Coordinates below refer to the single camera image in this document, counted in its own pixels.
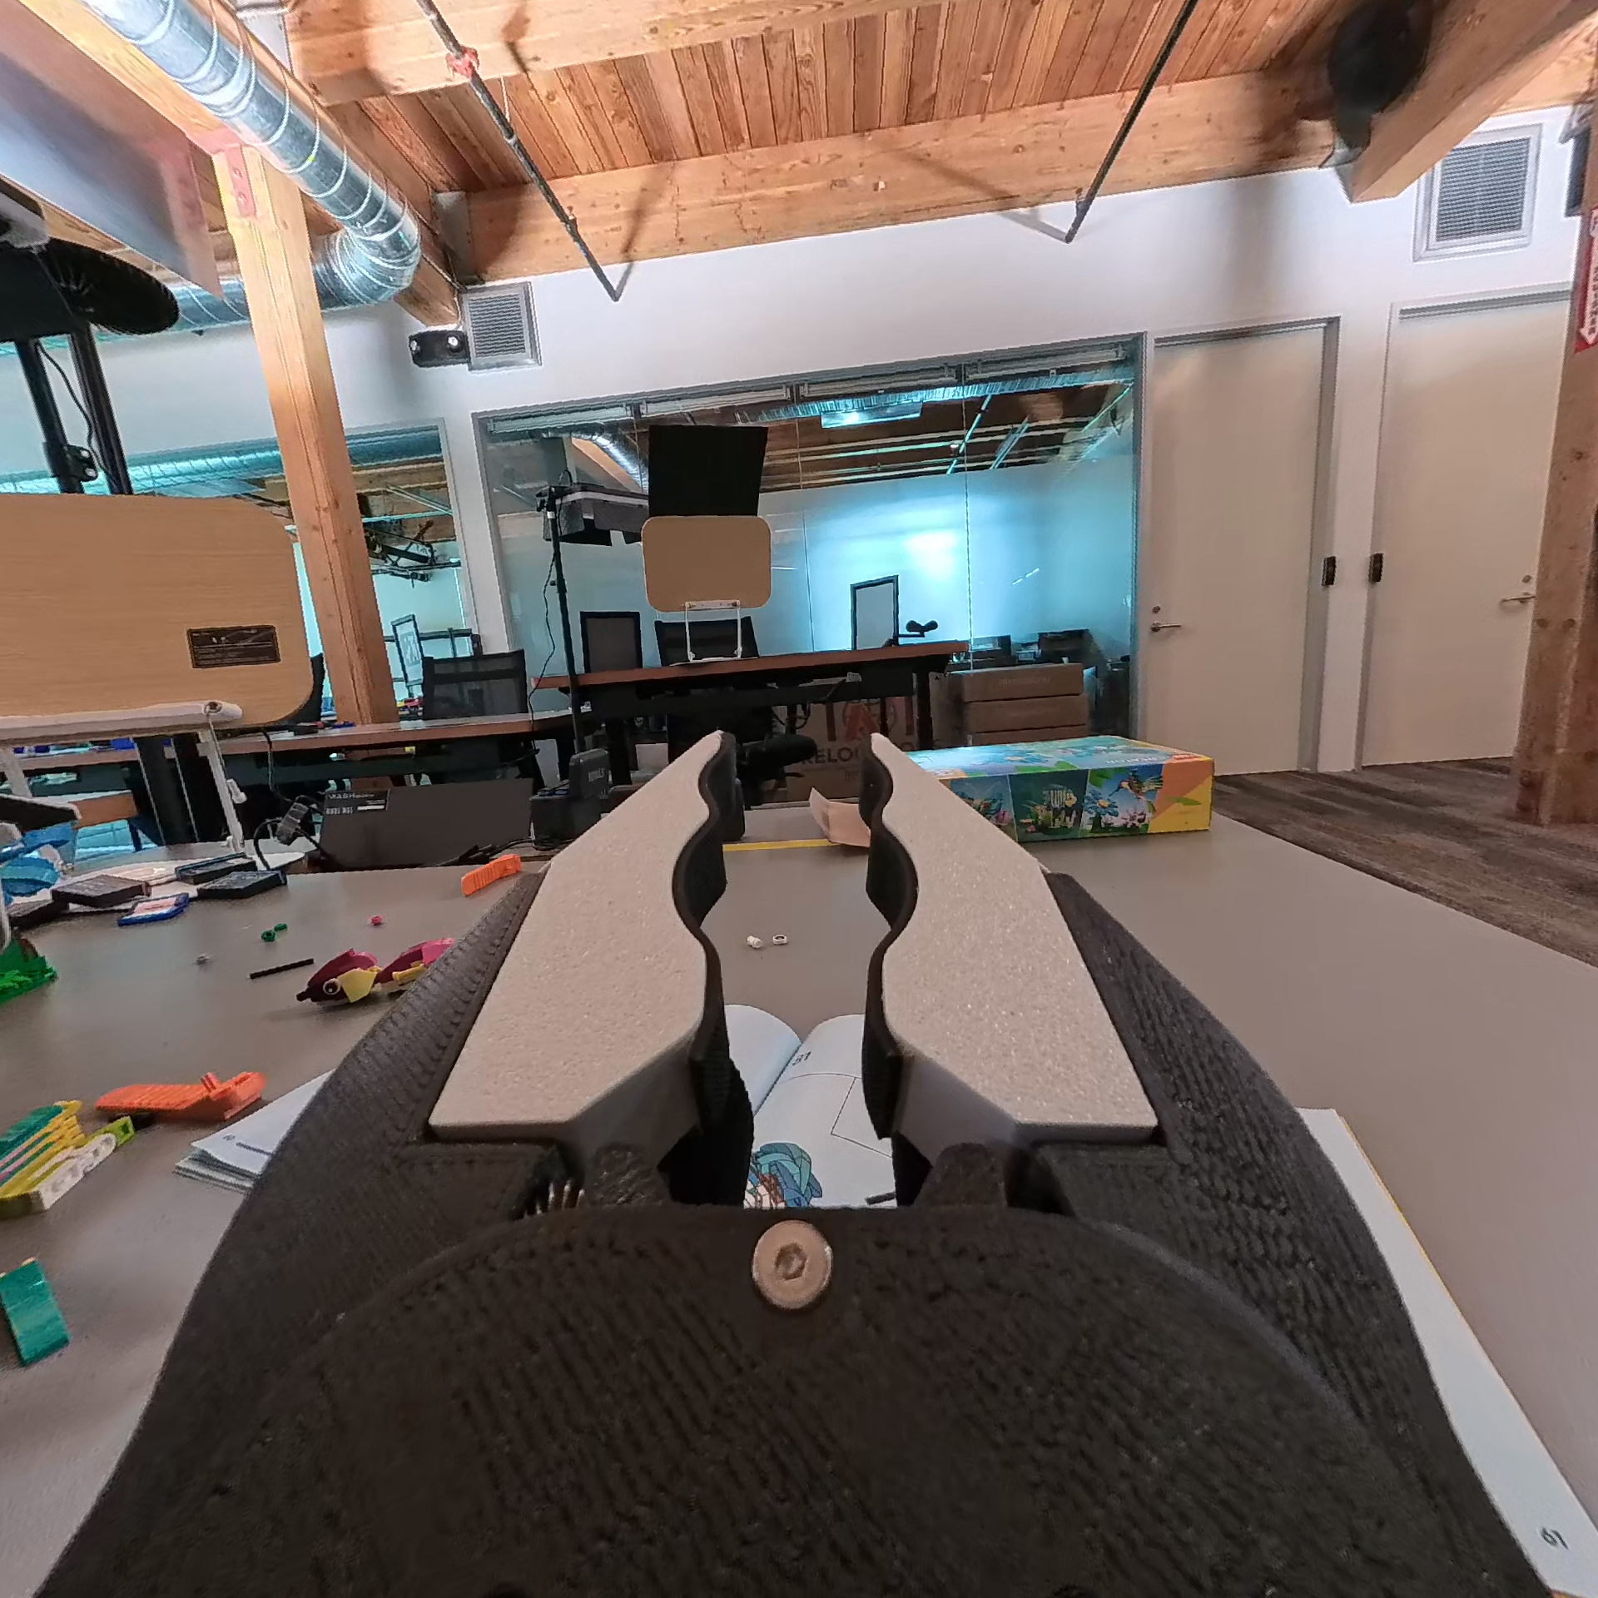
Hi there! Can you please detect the open instruction booklet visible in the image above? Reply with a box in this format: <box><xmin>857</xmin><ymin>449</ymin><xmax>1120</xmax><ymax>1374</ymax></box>
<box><xmin>723</xmin><ymin>1004</ymin><xmax>1598</xmax><ymax>1594</ymax></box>

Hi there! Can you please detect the black equipment case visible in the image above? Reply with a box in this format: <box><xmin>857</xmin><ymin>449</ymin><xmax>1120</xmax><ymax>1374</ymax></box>
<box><xmin>316</xmin><ymin>778</ymin><xmax>536</xmax><ymax>869</ymax></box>

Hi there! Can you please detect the black light flag panel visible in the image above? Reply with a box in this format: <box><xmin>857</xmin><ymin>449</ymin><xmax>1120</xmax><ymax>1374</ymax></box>
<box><xmin>647</xmin><ymin>422</ymin><xmax>770</xmax><ymax>521</ymax></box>

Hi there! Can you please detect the beige door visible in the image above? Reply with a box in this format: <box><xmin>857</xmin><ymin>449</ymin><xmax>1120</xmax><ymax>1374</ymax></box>
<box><xmin>1145</xmin><ymin>319</ymin><xmax>1338</xmax><ymax>776</ymax></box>
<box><xmin>1358</xmin><ymin>289</ymin><xmax>1570</xmax><ymax>768</ymax></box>

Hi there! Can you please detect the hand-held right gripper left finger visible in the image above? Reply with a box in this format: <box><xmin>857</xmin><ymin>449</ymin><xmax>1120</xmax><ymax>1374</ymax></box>
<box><xmin>425</xmin><ymin>729</ymin><xmax>756</xmax><ymax>1206</ymax></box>

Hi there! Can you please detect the plain wooden post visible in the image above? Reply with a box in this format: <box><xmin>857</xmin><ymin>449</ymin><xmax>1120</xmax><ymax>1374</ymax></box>
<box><xmin>209</xmin><ymin>145</ymin><xmax>398</xmax><ymax>725</ymax></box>

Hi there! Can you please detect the teal lego slope piece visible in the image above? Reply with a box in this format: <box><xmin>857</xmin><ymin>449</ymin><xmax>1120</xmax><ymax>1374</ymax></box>
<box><xmin>0</xmin><ymin>1257</ymin><xmax>71</xmax><ymax>1366</ymax></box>

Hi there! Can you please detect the long wooden desk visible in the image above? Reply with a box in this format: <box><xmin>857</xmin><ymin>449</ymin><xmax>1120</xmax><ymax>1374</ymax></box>
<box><xmin>534</xmin><ymin>640</ymin><xmax>970</xmax><ymax>799</ymax></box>

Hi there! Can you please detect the silver ceiling duct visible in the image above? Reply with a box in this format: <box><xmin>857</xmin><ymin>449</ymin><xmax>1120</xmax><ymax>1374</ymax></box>
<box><xmin>85</xmin><ymin>0</ymin><xmax>425</xmax><ymax>315</ymax></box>

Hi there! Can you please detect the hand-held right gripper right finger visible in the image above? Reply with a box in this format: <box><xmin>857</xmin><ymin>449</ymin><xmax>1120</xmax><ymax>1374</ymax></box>
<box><xmin>861</xmin><ymin>731</ymin><xmax>1161</xmax><ymax>1210</ymax></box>

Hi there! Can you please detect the grey wall vent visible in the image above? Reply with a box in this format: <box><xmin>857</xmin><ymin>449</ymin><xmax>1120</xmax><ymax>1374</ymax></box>
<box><xmin>1412</xmin><ymin>122</ymin><xmax>1545</xmax><ymax>260</ymax></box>
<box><xmin>458</xmin><ymin>280</ymin><xmax>540</xmax><ymax>371</ymax></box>

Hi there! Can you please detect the black mesh office chair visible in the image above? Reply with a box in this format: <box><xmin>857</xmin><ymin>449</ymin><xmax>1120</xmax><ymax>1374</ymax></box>
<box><xmin>421</xmin><ymin>648</ymin><xmax>532</xmax><ymax>722</ymax></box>

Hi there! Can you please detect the black round lamp head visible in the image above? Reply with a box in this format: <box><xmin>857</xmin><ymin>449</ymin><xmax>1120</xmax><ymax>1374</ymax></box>
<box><xmin>0</xmin><ymin>235</ymin><xmax>180</xmax><ymax>336</ymax></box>

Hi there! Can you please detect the black battery charger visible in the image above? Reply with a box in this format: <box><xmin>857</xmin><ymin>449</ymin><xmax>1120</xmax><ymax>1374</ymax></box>
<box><xmin>528</xmin><ymin>747</ymin><xmax>614</xmax><ymax>840</ymax></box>

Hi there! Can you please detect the small wooden board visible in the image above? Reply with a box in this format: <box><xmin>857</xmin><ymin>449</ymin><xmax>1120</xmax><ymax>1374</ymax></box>
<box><xmin>639</xmin><ymin>513</ymin><xmax>772</xmax><ymax>614</ymax></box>

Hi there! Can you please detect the large wooden board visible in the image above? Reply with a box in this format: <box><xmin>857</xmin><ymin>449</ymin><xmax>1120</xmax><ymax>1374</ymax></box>
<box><xmin>0</xmin><ymin>494</ymin><xmax>314</xmax><ymax>733</ymax></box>

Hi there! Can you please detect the brown cardboard box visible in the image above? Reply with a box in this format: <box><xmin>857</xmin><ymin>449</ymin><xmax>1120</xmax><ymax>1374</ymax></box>
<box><xmin>927</xmin><ymin>661</ymin><xmax>1091</xmax><ymax>751</ymax></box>

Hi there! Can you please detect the white stand frame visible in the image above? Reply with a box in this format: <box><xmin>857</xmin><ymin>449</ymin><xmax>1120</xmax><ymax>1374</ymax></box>
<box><xmin>0</xmin><ymin>696</ymin><xmax>246</xmax><ymax>815</ymax></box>

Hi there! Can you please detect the thin instruction booklet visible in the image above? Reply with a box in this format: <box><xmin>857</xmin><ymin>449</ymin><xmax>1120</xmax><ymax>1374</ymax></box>
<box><xmin>172</xmin><ymin>1068</ymin><xmax>332</xmax><ymax>1191</ymax></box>

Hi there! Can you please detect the colourful cardboard lego box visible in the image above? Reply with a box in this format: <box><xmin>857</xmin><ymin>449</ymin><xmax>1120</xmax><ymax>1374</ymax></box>
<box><xmin>809</xmin><ymin>735</ymin><xmax>1216</xmax><ymax>852</ymax></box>

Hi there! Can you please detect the magenta yellow lego bird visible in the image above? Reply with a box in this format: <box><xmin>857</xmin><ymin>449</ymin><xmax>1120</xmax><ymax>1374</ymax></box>
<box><xmin>295</xmin><ymin>936</ymin><xmax>458</xmax><ymax>1008</ymax></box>

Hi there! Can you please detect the orange lego brick separator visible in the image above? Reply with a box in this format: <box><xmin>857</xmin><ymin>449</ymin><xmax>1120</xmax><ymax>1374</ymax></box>
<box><xmin>92</xmin><ymin>1068</ymin><xmax>268</xmax><ymax>1122</ymax></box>

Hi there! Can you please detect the lime yellow lego assembly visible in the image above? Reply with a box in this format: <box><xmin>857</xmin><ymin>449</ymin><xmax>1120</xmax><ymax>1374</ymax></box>
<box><xmin>0</xmin><ymin>1099</ymin><xmax>137</xmax><ymax>1220</ymax></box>

